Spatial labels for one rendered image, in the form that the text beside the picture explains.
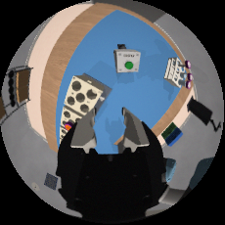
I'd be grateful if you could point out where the blue bench mat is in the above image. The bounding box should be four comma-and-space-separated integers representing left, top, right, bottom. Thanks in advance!
56, 10, 182, 154

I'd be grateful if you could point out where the white tube rack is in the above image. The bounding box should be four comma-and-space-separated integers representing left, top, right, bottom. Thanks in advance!
164, 57, 185, 88

